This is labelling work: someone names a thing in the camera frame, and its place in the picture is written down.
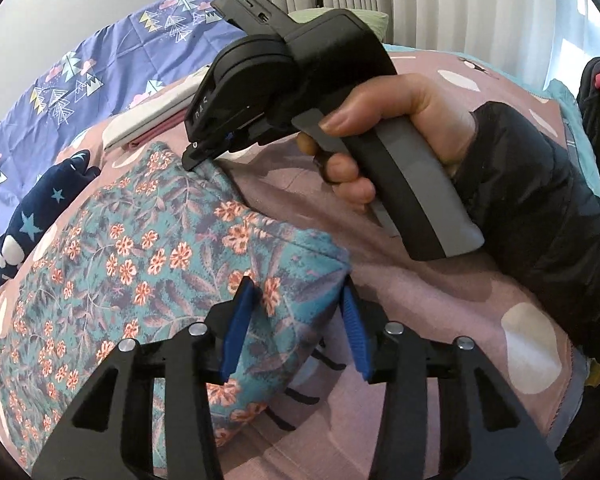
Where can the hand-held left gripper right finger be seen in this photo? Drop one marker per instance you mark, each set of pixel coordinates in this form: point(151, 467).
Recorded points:
point(355, 330)

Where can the green pillow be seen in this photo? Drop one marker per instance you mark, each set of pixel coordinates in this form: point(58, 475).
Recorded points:
point(375, 22)

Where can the pink polka dot blanket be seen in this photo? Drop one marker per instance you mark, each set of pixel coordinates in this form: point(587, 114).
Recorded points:
point(420, 310)

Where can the purple tree print sheet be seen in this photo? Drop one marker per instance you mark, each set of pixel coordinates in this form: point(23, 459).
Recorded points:
point(90, 70)

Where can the person's right hand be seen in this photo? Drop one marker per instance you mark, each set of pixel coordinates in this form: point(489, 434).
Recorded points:
point(420, 95)

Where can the teal floral garment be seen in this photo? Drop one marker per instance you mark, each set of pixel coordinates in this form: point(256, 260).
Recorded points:
point(130, 240)

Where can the white pleated curtain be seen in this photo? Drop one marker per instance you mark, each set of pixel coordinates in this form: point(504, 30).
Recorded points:
point(430, 5)

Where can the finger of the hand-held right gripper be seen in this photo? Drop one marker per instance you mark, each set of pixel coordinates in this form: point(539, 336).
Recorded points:
point(200, 154)

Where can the light blue bed sheet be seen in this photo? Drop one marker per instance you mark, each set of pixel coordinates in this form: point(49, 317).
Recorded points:
point(565, 97)

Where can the folded grey cloth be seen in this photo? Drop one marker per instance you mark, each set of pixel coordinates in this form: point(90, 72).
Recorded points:
point(145, 125)

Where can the navy star print cloth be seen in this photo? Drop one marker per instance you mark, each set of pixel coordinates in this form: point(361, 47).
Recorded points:
point(25, 230)

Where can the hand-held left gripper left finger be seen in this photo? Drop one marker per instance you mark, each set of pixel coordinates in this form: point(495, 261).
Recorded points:
point(235, 330)

